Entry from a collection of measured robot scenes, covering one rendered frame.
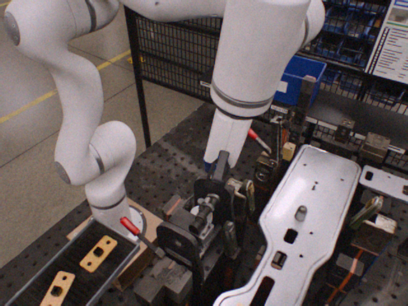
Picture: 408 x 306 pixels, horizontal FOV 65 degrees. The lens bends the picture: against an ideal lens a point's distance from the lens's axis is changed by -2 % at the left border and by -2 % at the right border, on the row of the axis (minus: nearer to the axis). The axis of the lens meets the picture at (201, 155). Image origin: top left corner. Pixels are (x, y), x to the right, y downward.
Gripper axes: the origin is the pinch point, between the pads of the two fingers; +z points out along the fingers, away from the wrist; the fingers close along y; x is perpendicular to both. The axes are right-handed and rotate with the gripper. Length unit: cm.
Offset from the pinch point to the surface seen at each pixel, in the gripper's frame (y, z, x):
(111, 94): -185, 183, -121
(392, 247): -31, 63, 72
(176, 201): -10.1, 35.7, -8.9
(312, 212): -20, 38, 31
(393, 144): -56, 35, 58
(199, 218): -0.2, 22.3, -1.1
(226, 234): -2.4, 31.0, 6.4
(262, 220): -13.7, 39.3, 16.7
